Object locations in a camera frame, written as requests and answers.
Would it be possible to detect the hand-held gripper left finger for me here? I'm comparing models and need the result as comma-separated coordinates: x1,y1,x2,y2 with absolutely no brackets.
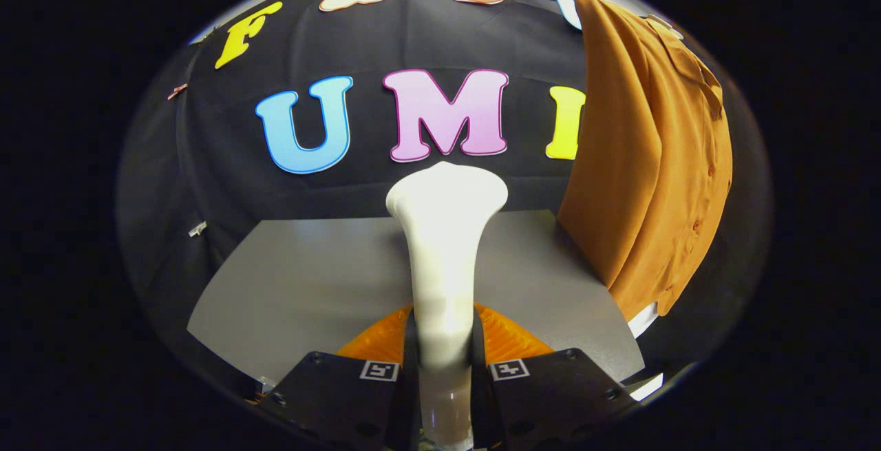
258,303,422,451

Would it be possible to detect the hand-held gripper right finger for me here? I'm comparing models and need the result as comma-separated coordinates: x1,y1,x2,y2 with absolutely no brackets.
470,303,641,451

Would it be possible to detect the white garment steamer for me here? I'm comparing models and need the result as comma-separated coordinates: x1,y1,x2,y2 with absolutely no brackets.
385,162,510,451

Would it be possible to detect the orange-brown button shirt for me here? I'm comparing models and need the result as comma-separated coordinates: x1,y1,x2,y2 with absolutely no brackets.
556,0,734,322

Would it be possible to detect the grey cabinet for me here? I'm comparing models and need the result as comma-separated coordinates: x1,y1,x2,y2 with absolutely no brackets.
187,210,646,383

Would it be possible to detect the white mannequin torso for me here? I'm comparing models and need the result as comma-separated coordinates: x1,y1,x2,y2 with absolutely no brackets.
626,14,686,339

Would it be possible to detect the black backdrop cloth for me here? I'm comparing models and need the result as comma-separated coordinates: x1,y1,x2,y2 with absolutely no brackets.
117,0,772,410

